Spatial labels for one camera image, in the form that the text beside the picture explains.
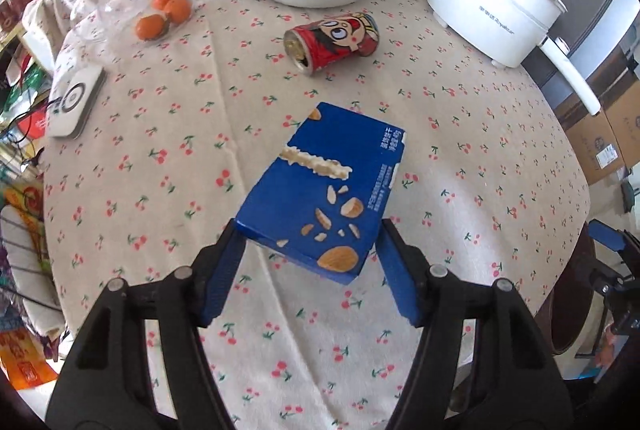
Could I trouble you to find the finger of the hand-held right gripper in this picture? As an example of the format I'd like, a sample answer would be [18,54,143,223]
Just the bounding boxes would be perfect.
[589,262,640,301]
[587,220,640,261]

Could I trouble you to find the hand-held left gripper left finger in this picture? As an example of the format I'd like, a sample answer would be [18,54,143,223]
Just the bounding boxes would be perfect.
[45,217,248,430]

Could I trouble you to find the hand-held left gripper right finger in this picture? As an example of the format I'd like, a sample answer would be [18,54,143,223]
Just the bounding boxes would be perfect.
[375,218,568,430]

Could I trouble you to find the brown round bin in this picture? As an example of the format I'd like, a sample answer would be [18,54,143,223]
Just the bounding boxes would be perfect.
[537,222,608,356]

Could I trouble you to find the blue cookie box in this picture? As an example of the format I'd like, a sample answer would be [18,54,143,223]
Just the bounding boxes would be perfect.
[234,102,410,287]

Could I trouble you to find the red cartoon print can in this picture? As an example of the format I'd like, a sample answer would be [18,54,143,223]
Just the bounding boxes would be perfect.
[283,12,381,73]

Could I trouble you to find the cherry print tablecloth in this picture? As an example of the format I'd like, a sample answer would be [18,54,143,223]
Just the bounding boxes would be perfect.
[42,0,591,430]

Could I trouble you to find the grey refrigerator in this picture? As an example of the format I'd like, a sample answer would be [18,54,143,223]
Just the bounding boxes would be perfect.
[565,0,640,83]

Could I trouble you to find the white paper roll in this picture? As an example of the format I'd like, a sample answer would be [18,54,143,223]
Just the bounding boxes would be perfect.
[0,220,66,336]

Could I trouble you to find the orange snack packet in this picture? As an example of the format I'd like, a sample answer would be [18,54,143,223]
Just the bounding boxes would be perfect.
[0,330,58,391]

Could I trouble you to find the white round device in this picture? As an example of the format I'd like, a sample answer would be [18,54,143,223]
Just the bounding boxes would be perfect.
[47,64,108,139]

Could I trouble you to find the white electric cooking pot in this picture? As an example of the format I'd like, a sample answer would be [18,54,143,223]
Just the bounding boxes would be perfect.
[426,0,602,117]

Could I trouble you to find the black wire rack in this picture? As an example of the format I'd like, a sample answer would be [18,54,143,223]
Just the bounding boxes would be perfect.
[0,50,66,341]

